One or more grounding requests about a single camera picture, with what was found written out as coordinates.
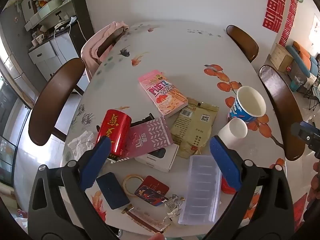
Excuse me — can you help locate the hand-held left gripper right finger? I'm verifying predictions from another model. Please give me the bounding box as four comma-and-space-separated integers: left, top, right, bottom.
200, 135, 304, 240

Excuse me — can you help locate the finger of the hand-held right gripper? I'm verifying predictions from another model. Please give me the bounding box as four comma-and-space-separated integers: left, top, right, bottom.
291, 121, 320, 144

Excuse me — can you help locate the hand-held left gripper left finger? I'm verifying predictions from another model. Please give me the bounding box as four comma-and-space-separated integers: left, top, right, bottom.
28, 136, 123, 240

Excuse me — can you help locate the white wrapper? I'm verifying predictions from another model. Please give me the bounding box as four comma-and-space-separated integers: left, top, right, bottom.
67, 130, 97, 160

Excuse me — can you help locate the dark blue case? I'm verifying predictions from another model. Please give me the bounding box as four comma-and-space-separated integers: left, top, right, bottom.
96, 172, 131, 210

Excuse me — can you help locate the white paper cup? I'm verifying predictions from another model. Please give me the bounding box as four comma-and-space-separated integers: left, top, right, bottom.
217, 118, 248, 148

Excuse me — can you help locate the clear tape roll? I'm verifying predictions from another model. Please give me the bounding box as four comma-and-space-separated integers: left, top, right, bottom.
123, 174, 145, 198

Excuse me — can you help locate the clear plastic tray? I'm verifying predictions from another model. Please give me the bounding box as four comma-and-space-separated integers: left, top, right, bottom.
178, 154, 222, 225

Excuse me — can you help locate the red drink can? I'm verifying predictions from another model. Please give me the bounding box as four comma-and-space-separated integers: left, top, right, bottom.
95, 109, 132, 161

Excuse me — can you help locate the beige snack bag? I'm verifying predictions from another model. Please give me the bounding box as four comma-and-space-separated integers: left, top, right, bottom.
170, 97, 220, 158

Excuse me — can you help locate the blue white paper bowl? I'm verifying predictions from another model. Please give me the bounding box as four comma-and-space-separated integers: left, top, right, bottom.
227, 86, 267, 124

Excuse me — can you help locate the pink patterned packet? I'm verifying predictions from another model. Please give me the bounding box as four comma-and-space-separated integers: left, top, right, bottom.
120, 116, 174, 159

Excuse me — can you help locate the red card packet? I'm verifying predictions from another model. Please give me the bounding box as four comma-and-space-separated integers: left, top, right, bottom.
134, 175, 170, 207

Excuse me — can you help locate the white cardboard box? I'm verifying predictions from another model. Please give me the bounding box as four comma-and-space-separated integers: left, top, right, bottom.
134, 144, 179, 173

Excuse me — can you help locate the clear wrapper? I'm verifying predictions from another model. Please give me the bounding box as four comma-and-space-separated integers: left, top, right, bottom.
160, 194, 187, 230

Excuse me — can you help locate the brown wrapper strip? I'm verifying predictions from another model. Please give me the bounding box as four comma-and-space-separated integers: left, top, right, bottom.
121, 204, 172, 233

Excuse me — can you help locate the pink biscuit box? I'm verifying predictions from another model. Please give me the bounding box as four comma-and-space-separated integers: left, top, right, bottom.
138, 69, 188, 118

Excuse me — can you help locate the person's right hand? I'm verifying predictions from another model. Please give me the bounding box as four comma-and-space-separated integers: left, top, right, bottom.
309, 161, 320, 207

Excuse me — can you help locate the brown wooden chair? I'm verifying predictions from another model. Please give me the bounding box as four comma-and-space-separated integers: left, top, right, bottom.
28, 57, 87, 147
96, 26, 125, 58
226, 25, 259, 63
259, 65, 305, 162

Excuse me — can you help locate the teal bin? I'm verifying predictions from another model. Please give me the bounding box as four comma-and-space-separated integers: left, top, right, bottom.
290, 76, 304, 92

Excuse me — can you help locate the blue orange sofa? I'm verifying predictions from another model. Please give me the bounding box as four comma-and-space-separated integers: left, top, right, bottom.
286, 41, 320, 78

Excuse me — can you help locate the light wooden drawer chest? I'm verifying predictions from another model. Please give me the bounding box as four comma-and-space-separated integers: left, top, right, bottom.
270, 44, 294, 73

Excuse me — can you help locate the dark-framed glass door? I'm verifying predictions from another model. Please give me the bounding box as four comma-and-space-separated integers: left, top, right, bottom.
0, 80, 28, 188

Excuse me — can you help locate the white floor cabinet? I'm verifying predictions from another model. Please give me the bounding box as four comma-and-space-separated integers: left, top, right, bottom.
28, 31, 90, 95

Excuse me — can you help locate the black and white shelf unit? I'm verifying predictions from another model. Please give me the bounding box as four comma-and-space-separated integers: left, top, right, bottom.
69, 0, 97, 55

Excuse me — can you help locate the black wire rack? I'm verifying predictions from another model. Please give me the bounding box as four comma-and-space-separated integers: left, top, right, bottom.
304, 85, 320, 110

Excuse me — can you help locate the wall poster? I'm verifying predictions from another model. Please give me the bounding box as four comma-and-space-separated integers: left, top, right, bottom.
310, 14, 320, 47

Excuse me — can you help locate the narrow red wall decoration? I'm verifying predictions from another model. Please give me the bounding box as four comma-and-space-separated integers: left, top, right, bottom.
279, 0, 299, 47

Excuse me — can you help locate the wide red wall decoration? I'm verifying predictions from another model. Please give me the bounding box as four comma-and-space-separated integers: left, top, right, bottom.
262, 0, 288, 33

